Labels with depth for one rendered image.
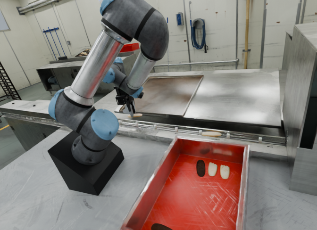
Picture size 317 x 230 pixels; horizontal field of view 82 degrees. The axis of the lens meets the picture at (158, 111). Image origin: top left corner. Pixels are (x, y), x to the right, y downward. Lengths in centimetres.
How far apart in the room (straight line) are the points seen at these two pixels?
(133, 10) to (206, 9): 404
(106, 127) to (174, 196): 37
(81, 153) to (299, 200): 81
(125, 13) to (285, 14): 375
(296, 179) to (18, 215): 108
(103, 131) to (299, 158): 66
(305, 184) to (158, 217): 51
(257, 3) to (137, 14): 397
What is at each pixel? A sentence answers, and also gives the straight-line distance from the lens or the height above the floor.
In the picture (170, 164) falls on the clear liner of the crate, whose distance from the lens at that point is 83.
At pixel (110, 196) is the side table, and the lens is 86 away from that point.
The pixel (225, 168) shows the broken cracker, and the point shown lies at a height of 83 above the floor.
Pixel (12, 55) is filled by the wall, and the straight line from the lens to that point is 843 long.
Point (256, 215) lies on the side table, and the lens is 75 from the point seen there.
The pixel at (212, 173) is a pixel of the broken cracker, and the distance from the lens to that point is 83.
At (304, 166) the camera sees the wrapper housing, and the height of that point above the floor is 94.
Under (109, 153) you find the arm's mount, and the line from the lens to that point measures 93.
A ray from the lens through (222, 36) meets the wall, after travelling 461.
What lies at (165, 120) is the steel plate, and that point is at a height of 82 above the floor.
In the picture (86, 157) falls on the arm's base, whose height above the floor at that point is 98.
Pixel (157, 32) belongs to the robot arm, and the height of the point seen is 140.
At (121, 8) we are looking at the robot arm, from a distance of 64.
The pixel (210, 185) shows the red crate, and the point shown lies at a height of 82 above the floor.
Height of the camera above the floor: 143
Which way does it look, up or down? 26 degrees down
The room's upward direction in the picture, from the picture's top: 11 degrees counter-clockwise
